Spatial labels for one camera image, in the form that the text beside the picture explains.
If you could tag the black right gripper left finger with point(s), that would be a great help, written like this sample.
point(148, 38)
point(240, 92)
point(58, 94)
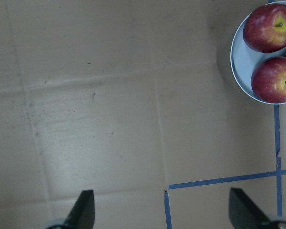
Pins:
point(82, 214)

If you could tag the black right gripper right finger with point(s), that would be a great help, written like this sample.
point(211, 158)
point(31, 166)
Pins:
point(245, 214)

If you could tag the red apple plate front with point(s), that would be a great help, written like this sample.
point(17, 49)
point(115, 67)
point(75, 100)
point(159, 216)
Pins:
point(268, 80)

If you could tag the red apple plate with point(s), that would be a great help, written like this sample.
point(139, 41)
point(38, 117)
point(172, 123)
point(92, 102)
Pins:
point(268, 80)
point(265, 28)

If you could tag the white round plate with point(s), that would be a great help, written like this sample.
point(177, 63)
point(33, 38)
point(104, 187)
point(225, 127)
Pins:
point(244, 60)

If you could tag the red apple plate back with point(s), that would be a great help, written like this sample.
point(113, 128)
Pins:
point(265, 28)

